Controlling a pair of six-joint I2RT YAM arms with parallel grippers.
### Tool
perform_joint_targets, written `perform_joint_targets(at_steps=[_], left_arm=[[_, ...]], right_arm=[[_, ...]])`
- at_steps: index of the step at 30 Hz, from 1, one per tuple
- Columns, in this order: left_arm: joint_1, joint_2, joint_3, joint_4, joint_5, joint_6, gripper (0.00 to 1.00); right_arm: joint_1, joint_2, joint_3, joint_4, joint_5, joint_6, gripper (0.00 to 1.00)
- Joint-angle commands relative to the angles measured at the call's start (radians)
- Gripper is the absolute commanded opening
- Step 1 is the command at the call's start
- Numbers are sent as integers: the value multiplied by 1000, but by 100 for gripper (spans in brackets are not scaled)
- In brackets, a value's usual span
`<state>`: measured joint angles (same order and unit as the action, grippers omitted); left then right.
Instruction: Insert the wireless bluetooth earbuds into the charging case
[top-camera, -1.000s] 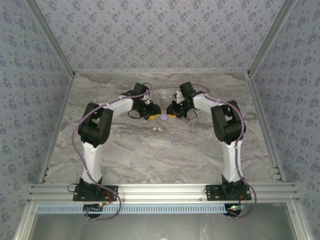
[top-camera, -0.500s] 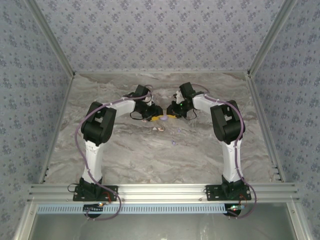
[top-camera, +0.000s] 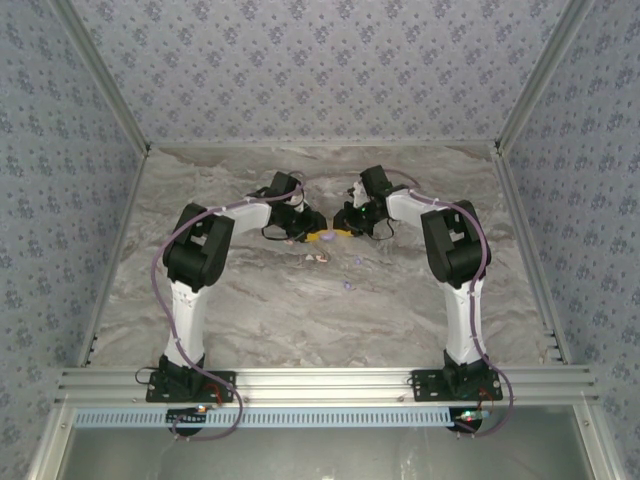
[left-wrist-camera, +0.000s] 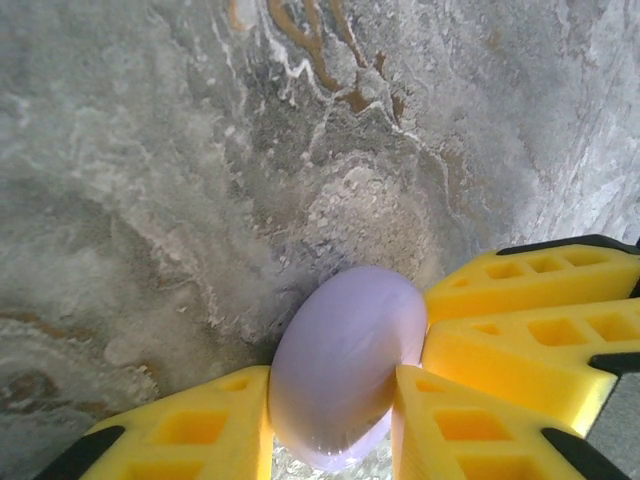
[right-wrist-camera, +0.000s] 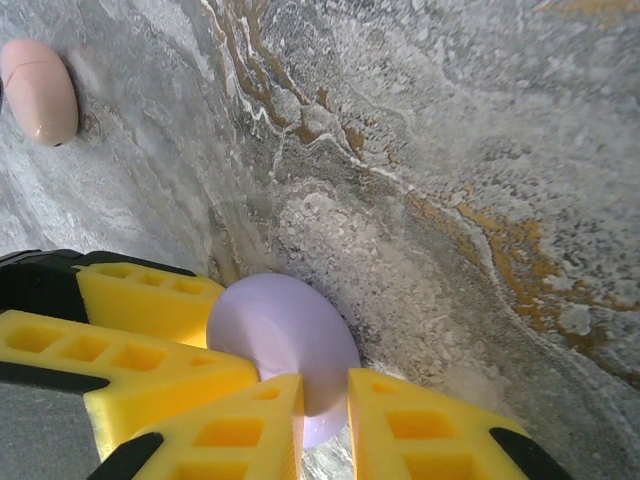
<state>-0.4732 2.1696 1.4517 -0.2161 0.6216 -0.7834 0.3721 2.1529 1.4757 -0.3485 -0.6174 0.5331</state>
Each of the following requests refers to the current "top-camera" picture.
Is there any aluminium frame rail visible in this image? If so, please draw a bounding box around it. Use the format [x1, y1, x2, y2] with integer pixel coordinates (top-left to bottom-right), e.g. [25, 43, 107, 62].
[573, 404, 627, 480]
[24, 404, 77, 480]

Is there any aluminium left frame post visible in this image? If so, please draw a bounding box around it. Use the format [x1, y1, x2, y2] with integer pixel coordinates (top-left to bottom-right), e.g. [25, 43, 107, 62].
[49, 0, 153, 154]

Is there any aluminium right table rail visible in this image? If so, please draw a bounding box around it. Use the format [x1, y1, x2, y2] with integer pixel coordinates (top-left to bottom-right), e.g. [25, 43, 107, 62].
[491, 144, 574, 366]

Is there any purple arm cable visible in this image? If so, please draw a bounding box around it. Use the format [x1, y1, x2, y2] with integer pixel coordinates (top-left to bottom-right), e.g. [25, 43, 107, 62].
[151, 172, 307, 442]
[382, 168, 516, 439]

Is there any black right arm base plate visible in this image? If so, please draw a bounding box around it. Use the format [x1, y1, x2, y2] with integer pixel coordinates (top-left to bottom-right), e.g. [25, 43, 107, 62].
[411, 369, 504, 404]

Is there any left circuit board with LEDs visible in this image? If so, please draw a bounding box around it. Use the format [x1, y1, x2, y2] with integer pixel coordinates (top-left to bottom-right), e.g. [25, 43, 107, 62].
[166, 405, 210, 432]

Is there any aluminium rear table rail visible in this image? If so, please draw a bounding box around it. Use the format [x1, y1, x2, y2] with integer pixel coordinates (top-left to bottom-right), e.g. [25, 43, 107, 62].
[148, 140, 499, 150]

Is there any grey metal panel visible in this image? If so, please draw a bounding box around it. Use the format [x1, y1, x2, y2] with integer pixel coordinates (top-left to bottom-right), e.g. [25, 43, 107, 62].
[59, 427, 596, 480]

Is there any aluminium table rail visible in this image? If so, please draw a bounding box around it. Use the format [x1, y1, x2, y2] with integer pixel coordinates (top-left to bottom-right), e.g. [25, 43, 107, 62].
[491, 144, 574, 366]
[148, 140, 499, 150]
[74, 147, 154, 370]

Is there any aluminium left lower frame rail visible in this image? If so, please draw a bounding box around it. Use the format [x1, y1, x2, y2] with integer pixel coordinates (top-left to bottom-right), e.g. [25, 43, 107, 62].
[24, 404, 77, 480]

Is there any aluminium right lower frame rail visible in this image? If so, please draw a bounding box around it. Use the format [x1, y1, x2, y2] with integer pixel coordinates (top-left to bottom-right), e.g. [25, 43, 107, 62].
[573, 404, 627, 480]

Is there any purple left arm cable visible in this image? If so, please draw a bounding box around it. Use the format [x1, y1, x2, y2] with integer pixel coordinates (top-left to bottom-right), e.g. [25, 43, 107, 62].
[151, 172, 307, 442]

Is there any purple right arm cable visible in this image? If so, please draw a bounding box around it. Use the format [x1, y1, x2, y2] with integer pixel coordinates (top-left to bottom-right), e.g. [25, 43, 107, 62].
[382, 168, 516, 439]

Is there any right circuit board with LEDs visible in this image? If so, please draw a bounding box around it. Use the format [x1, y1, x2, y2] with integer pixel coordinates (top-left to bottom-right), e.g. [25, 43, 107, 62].
[452, 407, 494, 434]

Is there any aluminium frame post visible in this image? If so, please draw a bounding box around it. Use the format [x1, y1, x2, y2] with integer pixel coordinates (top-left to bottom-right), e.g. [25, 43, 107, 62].
[493, 0, 600, 154]
[49, 0, 153, 154]

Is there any aluminium right frame post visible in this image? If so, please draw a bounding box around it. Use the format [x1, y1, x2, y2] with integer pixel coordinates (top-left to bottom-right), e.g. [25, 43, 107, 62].
[493, 0, 600, 154]

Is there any circuit board with leds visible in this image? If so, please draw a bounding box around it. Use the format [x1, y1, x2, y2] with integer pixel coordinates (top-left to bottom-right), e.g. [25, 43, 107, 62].
[452, 407, 494, 434]
[166, 405, 210, 432]

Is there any aluminium left table rail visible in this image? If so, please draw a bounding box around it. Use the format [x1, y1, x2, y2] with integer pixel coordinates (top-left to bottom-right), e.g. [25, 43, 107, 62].
[74, 147, 154, 370]

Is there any light blue slotted cable duct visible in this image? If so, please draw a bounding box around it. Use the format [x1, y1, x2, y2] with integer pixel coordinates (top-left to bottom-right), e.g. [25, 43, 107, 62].
[73, 406, 464, 430]

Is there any aluminium mounting rail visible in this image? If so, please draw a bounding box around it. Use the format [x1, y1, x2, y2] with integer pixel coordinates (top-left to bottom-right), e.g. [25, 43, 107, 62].
[54, 366, 600, 405]

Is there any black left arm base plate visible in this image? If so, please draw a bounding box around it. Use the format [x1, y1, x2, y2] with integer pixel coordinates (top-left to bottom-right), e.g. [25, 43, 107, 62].
[145, 370, 237, 404]

